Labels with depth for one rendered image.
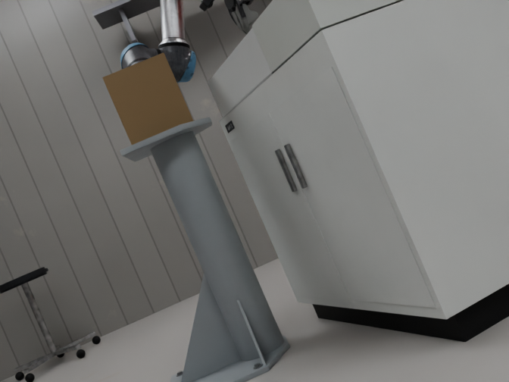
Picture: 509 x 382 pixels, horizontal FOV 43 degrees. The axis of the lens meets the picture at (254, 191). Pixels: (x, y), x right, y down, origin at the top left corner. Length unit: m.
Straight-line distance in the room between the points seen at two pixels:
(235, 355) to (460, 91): 1.18
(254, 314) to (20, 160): 2.96
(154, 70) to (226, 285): 0.75
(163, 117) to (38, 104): 2.71
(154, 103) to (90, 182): 2.56
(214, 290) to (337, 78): 0.95
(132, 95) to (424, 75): 1.00
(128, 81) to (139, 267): 2.62
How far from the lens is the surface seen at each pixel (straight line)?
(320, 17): 1.57
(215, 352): 2.29
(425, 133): 1.61
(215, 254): 2.16
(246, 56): 1.99
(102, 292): 4.73
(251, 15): 2.05
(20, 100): 4.87
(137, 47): 2.40
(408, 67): 1.63
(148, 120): 2.18
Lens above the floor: 0.55
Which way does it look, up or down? level
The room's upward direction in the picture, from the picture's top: 23 degrees counter-clockwise
